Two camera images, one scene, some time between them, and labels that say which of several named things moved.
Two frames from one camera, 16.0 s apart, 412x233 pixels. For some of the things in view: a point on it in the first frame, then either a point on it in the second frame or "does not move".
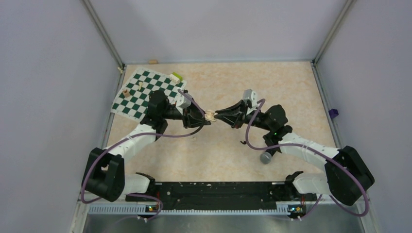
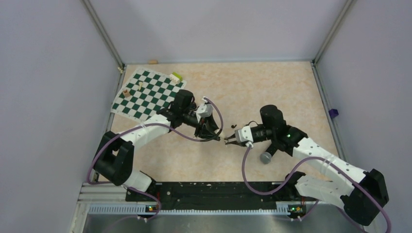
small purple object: [333, 112] does not move
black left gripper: [193, 117] → [206, 128]
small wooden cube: [126, 92] does not move
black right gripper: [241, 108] → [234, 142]
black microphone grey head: [266, 157] does not move
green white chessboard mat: [132, 102] does not move
